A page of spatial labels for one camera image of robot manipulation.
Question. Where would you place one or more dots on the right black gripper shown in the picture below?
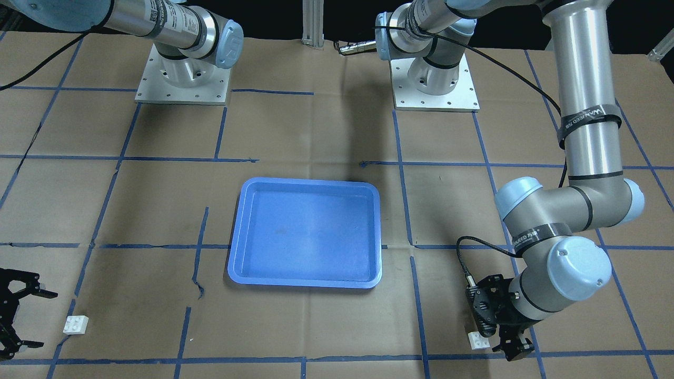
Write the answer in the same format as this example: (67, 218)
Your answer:
(9, 304)

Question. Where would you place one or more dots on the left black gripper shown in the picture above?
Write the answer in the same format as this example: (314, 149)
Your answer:
(509, 317)

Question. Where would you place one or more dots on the white block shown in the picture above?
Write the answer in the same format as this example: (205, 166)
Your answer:
(75, 325)
(477, 341)

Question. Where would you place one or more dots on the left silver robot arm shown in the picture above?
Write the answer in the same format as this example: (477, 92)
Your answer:
(561, 268)

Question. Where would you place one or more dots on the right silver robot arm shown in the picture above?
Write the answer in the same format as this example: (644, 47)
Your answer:
(182, 33)

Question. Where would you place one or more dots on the blue plastic tray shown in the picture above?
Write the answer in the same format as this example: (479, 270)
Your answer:
(307, 232)

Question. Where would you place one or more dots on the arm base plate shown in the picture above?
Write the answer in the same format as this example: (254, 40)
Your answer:
(418, 86)
(172, 80)

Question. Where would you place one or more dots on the aluminium frame post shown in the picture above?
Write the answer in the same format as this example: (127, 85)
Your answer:
(312, 17)

